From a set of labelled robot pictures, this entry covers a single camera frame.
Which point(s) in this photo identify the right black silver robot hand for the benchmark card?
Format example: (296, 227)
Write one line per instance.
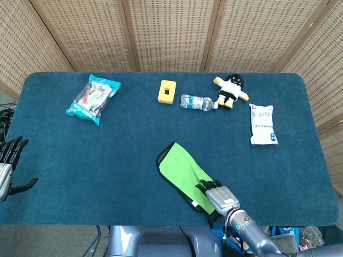
(222, 199)

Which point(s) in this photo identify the bamboo folding screen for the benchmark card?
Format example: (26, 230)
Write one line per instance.
(171, 32)

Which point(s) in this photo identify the clear plastic water bottle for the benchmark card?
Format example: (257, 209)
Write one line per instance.
(194, 102)

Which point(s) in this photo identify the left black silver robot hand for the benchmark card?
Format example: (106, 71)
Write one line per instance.
(5, 174)

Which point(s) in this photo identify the blue plastic crate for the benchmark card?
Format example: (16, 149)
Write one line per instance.
(218, 235)

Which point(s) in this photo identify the yellow sponge block with hole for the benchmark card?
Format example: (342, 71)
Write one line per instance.
(167, 91)

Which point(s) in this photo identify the folded grey cloth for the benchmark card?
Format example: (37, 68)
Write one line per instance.
(285, 242)

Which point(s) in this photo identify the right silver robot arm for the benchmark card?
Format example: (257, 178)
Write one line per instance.
(254, 233)

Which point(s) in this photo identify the grey robot torso base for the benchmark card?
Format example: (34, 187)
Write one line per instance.
(155, 241)

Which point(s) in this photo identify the blue felt table cover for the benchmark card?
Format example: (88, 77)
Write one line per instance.
(107, 160)

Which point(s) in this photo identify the black white plush doll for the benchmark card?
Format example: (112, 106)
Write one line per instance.
(231, 91)

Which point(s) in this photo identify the grey and green cloth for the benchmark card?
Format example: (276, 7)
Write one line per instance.
(177, 166)

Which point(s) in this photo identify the crumpled clear plastic bag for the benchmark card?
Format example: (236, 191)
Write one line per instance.
(312, 237)

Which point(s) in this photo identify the teal snack package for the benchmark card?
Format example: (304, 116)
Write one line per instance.
(92, 100)

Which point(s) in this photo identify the white plastic pouch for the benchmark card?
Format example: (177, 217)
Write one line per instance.
(262, 124)

